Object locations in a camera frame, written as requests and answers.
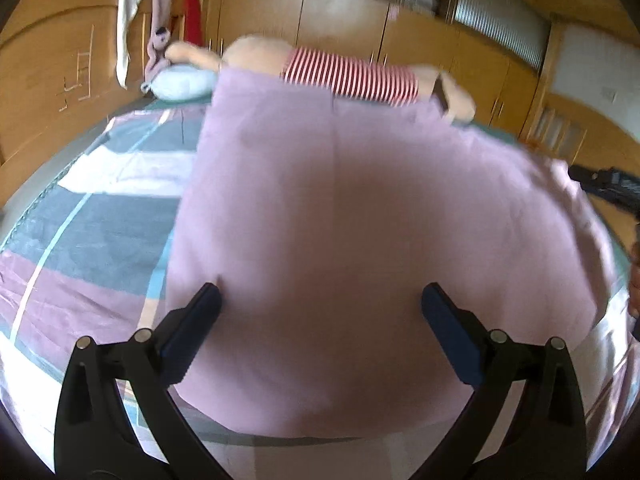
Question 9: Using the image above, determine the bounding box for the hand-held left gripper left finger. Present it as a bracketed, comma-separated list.
[52, 282, 236, 480]

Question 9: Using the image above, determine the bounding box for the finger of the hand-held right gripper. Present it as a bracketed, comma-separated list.
[567, 164, 640, 222]

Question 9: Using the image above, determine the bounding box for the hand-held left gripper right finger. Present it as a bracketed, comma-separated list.
[420, 282, 588, 480]

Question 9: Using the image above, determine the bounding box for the pink jacket with black stripe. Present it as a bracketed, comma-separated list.
[165, 67, 617, 435]

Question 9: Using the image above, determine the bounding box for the slatted wooden bed end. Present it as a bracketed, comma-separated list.
[519, 25, 640, 162]

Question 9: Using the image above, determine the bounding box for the patterned pink grey bedsheet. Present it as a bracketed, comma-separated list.
[0, 97, 640, 473]

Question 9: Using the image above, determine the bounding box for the frosted ribbed window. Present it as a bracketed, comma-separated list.
[454, 0, 552, 72]

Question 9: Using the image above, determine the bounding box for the white pillow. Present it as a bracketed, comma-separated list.
[140, 64, 219, 102]

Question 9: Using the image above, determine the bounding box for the large plush dog striped shirt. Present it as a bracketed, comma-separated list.
[165, 35, 478, 125]

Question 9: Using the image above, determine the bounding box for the pink hanging garment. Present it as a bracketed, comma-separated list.
[144, 0, 174, 80]

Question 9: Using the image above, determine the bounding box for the solid wooden bed headboard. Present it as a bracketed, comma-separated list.
[0, 0, 201, 201]

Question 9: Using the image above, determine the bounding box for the wooden wardrobe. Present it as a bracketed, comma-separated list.
[202, 0, 543, 138]

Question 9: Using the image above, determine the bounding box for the red hanging cloth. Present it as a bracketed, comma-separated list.
[180, 0, 204, 45]

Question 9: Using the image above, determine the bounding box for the white hanging cloth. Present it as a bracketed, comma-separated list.
[116, 0, 151, 90]

